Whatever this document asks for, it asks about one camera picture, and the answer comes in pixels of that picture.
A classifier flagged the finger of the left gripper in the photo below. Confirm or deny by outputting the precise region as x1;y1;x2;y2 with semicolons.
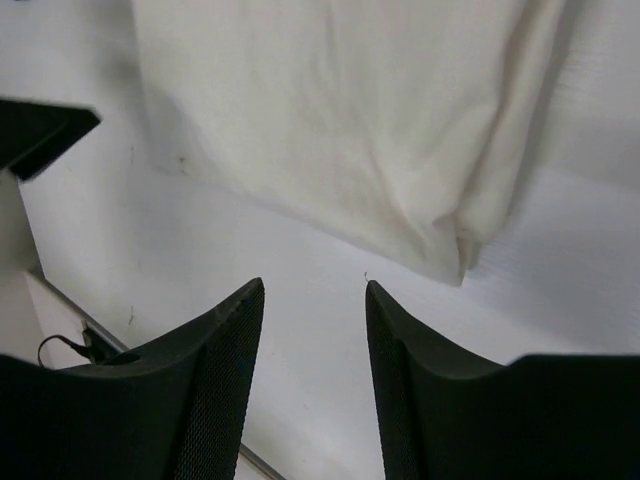
1;98;101;181

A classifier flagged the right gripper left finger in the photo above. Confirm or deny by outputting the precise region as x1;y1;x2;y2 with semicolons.
1;278;265;479

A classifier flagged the cream white t shirt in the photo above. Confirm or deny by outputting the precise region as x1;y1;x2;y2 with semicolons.
133;1;567;286

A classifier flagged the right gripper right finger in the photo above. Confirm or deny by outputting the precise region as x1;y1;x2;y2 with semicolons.
365;281;639;479

